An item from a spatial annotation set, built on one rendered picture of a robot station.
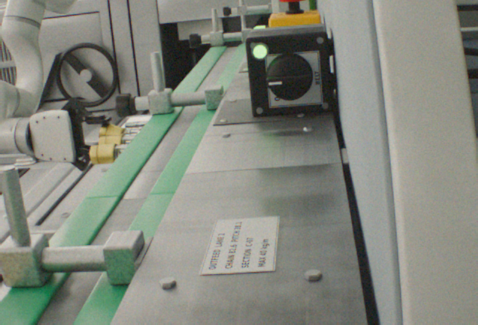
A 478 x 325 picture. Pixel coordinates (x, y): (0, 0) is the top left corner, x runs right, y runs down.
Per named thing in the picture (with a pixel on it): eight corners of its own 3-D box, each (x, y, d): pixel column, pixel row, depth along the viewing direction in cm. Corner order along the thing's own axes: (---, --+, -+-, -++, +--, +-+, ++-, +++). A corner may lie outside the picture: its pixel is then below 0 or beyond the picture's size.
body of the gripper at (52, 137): (26, 165, 141) (73, 165, 137) (18, 115, 139) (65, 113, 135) (47, 155, 148) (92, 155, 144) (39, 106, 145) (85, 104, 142)
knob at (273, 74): (314, 96, 71) (315, 104, 67) (268, 100, 71) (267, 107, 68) (311, 51, 69) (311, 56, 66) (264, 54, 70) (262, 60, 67)
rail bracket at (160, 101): (228, 103, 89) (122, 112, 90) (222, 43, 87) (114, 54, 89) (225, 110, 85) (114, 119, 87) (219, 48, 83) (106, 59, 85)
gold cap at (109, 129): (123, 143, 139) (102, 137, 140) (128, 126, 139) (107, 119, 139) (118, 148, 136) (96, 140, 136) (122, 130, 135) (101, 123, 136)
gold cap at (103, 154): (113, 140, 125) (89, 142, 125) (113, 160, 124) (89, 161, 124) (119, 146, 128) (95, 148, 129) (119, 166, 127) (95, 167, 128)
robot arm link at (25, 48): (25, 16, 145) (3, 115, 142) (60, 35, 156) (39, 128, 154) (-5, 16, 148) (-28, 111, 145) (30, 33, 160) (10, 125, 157)
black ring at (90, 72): (125, 101, 238) (63, 107, 240) (116, 37, 232) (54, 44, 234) (121, 104, 233) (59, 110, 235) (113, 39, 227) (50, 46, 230)
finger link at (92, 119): (74, 125, 137) (104, 124, 135) (72, 108, 137) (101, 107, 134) (83, 121, 140) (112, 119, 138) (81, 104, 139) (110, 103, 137)
